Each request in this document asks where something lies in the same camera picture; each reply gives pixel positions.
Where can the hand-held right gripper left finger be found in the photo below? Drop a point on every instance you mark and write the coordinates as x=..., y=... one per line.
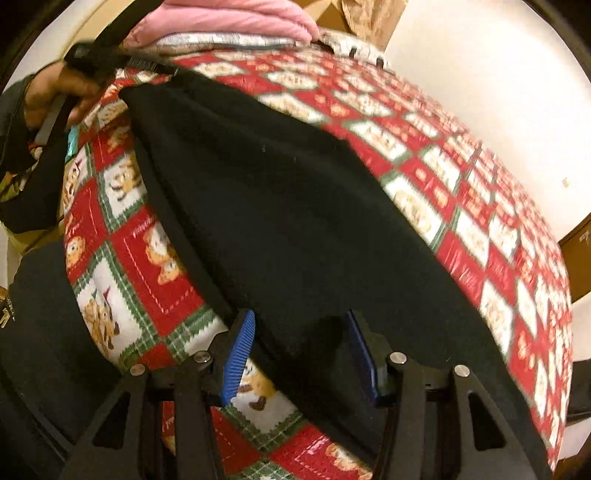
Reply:
x=238, y=355

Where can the red checkered printed blanket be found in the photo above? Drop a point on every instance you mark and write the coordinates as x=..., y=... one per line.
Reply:
x=461, y=184

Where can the pink folded quilt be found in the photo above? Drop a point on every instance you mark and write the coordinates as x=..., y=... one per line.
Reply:
x=231, y=21

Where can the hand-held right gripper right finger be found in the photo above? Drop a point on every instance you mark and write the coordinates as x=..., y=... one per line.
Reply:
x=364, y=357

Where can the person's left hand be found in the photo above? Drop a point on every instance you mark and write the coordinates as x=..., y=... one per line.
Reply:
x=60, y=90

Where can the grey patterned pillow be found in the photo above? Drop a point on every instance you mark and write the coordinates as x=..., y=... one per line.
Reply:
x=351, y=44

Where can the brown wooden door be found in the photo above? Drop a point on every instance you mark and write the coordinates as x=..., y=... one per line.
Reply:
x=579, y=263

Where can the beige patterned curtain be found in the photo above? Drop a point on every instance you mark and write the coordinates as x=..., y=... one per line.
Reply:
x=369, y=18

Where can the black pants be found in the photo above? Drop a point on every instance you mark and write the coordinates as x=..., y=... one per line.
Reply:
x=277, y=207

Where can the person's black clothing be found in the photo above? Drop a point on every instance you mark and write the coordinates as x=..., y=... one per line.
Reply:
x=41, y=332

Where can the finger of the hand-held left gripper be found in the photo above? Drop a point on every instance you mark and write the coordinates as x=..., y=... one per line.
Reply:
x=120, y=61
x=124, y=21

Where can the person's left forearm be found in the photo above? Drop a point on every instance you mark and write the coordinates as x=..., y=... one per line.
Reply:
x=18, y=152

